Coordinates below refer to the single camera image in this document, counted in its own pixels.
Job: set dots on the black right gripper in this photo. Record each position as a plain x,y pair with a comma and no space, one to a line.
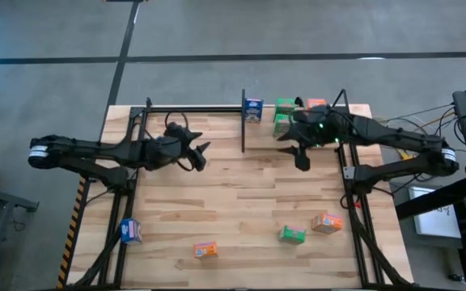
320,127

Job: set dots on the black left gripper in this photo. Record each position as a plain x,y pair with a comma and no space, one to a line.
168,155

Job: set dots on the green Apple Jacks cereal box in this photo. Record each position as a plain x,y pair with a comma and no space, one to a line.
285,106
280,125
292,235

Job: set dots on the orange Mini Wheats cereal box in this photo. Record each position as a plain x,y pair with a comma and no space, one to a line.
327,223
205,250
316,103

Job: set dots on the blue Frosted Flakes cereal box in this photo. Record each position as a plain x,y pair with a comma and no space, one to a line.
131,231
254,110

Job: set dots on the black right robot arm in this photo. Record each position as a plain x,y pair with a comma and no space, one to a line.
399,137

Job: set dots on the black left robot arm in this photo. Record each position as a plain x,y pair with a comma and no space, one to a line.
95,150

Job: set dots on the white board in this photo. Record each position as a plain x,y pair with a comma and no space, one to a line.
435,214

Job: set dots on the yellow black hazard tape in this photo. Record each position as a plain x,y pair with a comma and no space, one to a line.
71,238

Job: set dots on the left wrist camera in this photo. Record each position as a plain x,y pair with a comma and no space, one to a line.
176,130

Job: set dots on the black aluminium rig frame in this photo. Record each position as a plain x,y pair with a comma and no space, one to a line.
196,109

